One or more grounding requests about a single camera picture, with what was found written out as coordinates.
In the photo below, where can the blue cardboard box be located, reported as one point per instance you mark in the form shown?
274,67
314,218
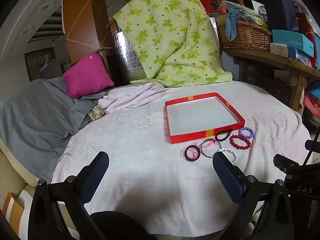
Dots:
291,40

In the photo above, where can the navy bag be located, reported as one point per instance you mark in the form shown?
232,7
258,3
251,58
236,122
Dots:
277,10

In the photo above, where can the wooden bench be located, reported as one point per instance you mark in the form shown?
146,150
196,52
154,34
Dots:
282,62

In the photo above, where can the wooden cabinet panel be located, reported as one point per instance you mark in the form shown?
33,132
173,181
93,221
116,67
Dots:
80,17

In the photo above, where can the green floral quilt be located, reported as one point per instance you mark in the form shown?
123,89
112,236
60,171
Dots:
170,35

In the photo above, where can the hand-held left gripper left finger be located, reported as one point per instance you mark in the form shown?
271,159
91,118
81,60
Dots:
97,171

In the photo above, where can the grey blanket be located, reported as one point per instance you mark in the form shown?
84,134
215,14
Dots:
32,112

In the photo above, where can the red bag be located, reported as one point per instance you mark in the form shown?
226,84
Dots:
312,105

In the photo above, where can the red shallow cardboard box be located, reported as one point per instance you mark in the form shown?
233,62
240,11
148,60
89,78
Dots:
200,115

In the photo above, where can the blue cloth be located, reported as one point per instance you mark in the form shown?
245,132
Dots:
232,25

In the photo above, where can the magenta pillow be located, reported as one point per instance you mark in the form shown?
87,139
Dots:
87,76

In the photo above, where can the small patterned cloth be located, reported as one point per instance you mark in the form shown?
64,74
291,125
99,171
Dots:
97,112

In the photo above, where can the wooden chair frame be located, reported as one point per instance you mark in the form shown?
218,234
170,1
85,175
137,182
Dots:
106,60

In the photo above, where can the wicker basket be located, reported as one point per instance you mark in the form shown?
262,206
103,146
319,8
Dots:
247,37

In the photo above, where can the maroon bangle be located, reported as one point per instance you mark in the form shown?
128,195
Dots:
182,152

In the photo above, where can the orange folder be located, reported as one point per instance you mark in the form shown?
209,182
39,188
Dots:
13,210

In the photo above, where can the red gift box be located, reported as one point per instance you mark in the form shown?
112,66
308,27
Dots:
306,30

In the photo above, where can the white patterned tissue box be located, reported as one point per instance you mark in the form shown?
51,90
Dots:
278,48

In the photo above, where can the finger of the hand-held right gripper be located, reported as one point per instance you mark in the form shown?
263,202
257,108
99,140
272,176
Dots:
313,145
285,162

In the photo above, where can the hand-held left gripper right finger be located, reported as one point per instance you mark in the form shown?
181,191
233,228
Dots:
225,173

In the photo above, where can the silver green bangle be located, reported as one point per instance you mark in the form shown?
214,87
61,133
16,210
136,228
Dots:
203,152

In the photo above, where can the wicker drawer cabinet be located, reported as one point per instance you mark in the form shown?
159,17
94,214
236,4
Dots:
35,62

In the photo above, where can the red cloth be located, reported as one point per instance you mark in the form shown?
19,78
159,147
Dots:
203,0

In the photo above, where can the pale pink fleece blanket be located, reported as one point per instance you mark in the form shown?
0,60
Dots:
137,160

